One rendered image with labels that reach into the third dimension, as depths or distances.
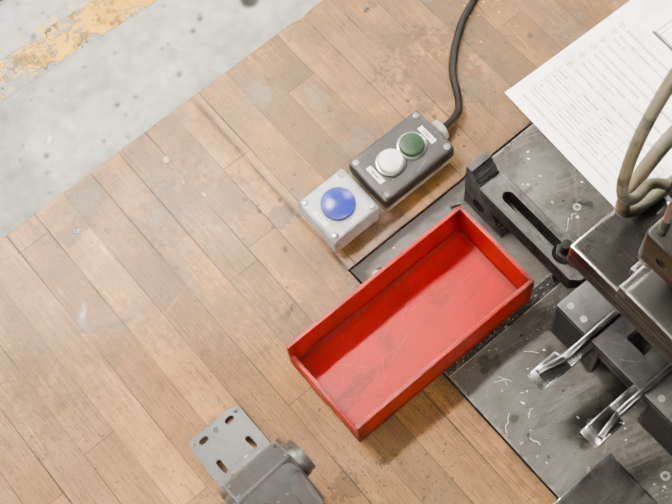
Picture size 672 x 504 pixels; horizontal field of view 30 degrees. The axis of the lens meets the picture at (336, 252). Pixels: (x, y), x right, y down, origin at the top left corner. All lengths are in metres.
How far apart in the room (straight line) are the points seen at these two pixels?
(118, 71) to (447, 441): 1.48
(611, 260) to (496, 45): 0.45
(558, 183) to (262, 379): 0.41
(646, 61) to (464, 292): 0.37
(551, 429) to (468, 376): 0.11
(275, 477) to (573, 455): 0.35
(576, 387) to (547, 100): 0.35
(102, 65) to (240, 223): 1.25
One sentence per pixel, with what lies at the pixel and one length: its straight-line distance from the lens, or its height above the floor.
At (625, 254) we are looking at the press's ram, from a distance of 1.19.
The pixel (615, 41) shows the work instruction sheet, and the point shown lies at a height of 0.90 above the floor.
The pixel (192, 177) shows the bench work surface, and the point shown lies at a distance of 1.50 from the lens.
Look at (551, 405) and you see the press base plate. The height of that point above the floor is 0.90.
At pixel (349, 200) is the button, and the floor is 0.94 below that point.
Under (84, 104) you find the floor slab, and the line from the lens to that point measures 2.63.
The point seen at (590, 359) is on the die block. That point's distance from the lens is 1.37.
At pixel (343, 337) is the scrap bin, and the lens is 1.40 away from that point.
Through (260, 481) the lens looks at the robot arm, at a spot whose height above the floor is 1.07.
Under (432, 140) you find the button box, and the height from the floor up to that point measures 0.93.
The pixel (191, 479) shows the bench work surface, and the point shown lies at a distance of 1.38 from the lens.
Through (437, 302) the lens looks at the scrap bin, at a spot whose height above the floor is 0.91.
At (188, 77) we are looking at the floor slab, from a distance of 2.61.
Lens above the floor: 2.23
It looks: 68 degrees down
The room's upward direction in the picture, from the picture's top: 10 degrees counter-clockwise
